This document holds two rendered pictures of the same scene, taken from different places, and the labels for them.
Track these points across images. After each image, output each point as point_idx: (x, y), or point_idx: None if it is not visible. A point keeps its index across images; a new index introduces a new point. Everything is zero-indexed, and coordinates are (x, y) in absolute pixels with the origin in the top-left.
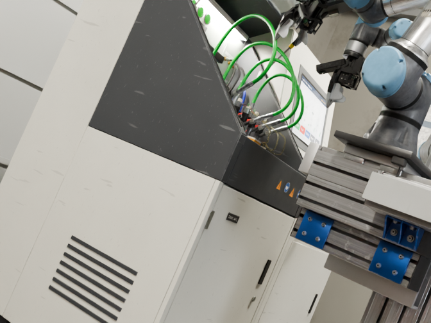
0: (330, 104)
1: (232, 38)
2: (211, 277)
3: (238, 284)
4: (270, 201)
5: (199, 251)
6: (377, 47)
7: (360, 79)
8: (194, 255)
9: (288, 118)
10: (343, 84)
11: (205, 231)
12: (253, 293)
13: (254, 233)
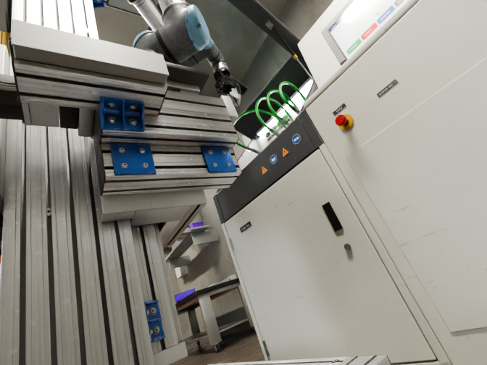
0: (238, 101)
1: (307, 91)
2: (265, 268)
3: (304, 252)
4: (267, 183)
5: (240, 262)
6: (211, 57)
7: (222, 75)
8: (239, 266)
9: (275, 114)
10: (231, 86)
11: (235, 250)
12: (341, 242)
13: (276, 211)
